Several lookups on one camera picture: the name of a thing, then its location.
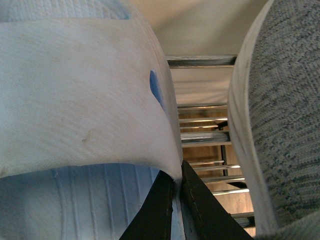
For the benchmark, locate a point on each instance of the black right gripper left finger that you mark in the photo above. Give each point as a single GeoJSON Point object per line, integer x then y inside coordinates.
{"type": "Point", "coordinates": [154, 220]}

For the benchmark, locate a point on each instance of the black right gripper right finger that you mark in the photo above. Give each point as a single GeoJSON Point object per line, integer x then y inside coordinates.
{"type": "Point", "coordinates": [204, 218]}

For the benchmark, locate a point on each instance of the light blue slide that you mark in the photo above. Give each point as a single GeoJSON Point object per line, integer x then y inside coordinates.
{"type": "Point", "coordinates": [88, 118]}

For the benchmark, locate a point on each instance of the grey sneaker with lace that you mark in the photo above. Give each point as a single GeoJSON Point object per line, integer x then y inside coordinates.
{"type": "Point", "coordinates": [274, 119]}

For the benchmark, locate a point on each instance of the black metal shoe rack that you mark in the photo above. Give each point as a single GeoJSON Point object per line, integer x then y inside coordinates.
{"type": "Point", "coordinates": [204, 132]}

